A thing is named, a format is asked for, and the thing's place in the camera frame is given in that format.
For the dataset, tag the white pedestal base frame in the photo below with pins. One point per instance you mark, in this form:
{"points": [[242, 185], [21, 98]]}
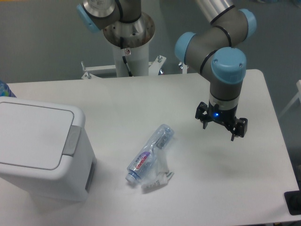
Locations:
{"points": [[124, 70]]}

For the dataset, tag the clear plastic water bottle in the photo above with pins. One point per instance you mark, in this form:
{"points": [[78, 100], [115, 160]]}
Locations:
{"points": [[151, 159]]}

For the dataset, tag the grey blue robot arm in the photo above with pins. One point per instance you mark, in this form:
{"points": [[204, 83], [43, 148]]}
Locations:
{"points": [[213, 54]]}

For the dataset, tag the blue patterned object at left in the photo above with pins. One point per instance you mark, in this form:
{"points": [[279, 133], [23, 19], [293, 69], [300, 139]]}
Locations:
{"points": [[5, 91]]}

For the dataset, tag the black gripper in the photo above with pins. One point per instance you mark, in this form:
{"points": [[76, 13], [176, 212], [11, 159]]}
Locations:
{"points": [[226, 118]]}

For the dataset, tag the black device at table edge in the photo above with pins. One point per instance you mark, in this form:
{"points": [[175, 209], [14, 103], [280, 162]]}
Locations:
{"points": [[293, 201]]}

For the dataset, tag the white trash can lid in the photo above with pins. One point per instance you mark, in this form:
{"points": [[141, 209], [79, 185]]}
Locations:
{"points": [[37, 139]]}

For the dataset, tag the white trash can body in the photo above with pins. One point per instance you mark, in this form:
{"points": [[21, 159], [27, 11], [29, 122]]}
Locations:
{"points": [[71, 186]]}

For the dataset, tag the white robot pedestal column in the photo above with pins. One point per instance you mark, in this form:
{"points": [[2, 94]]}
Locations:
{"points": [[130, 41]]}

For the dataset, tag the crumpled white plastic wrapper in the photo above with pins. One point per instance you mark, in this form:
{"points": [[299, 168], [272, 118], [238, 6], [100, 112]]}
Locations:
{"points": [[159, 174]]}

